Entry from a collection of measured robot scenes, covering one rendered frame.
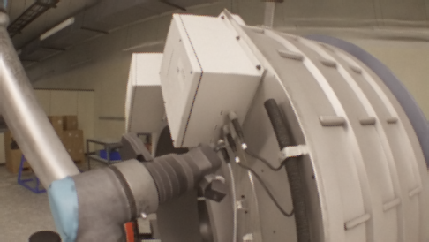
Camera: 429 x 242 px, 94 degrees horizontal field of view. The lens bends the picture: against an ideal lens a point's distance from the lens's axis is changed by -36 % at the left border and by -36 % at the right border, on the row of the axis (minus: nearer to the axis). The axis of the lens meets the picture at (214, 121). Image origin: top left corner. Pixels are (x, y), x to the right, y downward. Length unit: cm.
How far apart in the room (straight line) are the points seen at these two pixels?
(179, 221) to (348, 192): 107
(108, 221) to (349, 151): 39
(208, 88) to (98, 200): 27
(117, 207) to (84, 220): 6
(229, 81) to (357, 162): 27
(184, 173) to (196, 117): 12
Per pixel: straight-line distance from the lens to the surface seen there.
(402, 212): 58
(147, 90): 108
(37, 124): 50
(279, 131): 42
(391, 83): 81
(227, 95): 51
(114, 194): 38
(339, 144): 47
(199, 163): 48
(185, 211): 141
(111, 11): 586
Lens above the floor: 159
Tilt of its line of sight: 2 degrees down
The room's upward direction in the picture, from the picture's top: 1 degrees clockwise
